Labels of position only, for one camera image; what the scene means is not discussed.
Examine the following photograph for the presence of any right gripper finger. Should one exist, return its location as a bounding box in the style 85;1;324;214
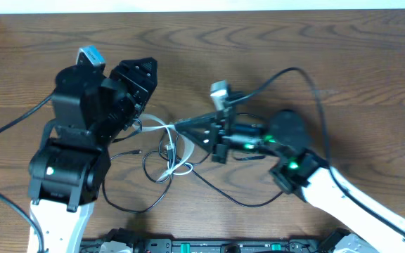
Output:
174;112;223;131
179;126;220;153

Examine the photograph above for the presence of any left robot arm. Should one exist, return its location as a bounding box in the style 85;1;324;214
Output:
28;58;158;252

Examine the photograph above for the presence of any black thin cable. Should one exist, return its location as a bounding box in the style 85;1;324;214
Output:
141;131;284;208
101;117;175;214

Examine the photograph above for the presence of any white cable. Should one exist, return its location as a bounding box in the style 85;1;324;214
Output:
131;112;195;183

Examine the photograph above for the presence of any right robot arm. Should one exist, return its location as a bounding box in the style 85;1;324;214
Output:
174;109;405;252

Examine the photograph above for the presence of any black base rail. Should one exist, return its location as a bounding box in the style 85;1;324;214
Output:
79;228;350;253

